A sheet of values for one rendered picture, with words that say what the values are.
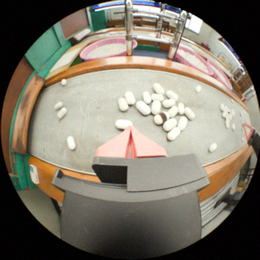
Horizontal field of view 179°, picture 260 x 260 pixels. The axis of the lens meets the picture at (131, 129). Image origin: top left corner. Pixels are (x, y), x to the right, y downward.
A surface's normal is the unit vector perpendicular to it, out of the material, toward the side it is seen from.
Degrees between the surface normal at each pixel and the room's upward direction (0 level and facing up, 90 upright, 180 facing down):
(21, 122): 67
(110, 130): 0
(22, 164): 90
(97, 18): 90
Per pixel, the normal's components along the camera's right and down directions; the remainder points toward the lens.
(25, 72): 1.00, 0.00
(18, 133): 0.92, -0.11
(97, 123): 0.00, -0.24
